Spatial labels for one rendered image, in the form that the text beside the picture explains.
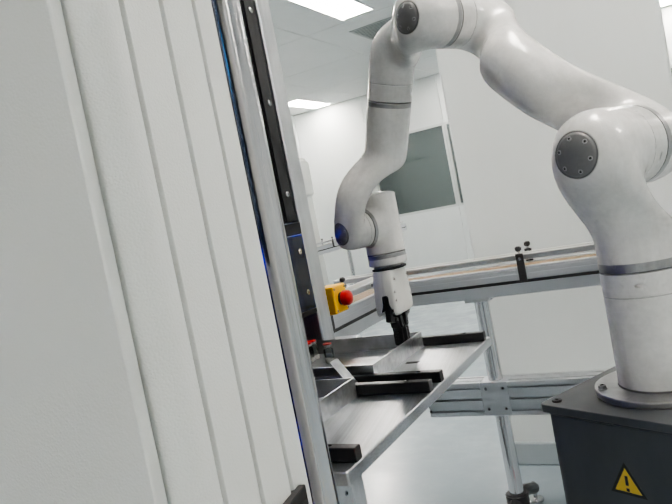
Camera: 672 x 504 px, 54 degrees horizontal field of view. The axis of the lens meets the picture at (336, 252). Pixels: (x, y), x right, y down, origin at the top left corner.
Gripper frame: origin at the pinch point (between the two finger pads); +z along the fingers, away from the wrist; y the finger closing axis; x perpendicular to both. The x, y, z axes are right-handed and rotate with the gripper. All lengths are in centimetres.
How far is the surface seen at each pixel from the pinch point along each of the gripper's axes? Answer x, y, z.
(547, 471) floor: -9, -136, 92
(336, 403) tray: 1.9, 35.5, 2.9
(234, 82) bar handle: 26, 82, -41
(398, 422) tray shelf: 15.6, 41.3, 4.3
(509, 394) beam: -4, -85, 42
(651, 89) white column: 52, -143, -52
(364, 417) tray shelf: 8.6, 38.8, 4.3
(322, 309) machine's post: -24.0, -8.9, -6.3
